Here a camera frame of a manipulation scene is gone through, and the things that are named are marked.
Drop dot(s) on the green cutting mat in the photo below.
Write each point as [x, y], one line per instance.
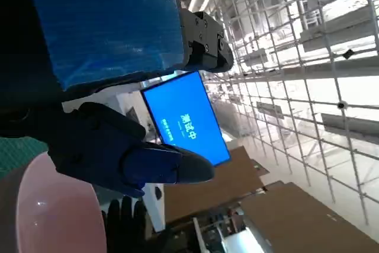
[17, 152]

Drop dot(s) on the blue monitor screen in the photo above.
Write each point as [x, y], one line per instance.
[183, 110]

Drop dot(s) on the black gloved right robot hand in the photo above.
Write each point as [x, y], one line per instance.
[124, 226]

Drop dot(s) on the brown cardboard box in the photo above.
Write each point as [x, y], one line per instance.
[302, 223]
[213, 188]

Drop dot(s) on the pink bowl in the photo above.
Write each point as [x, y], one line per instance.
[59, 220]

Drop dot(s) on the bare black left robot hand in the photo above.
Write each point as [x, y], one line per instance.
[103, 22]

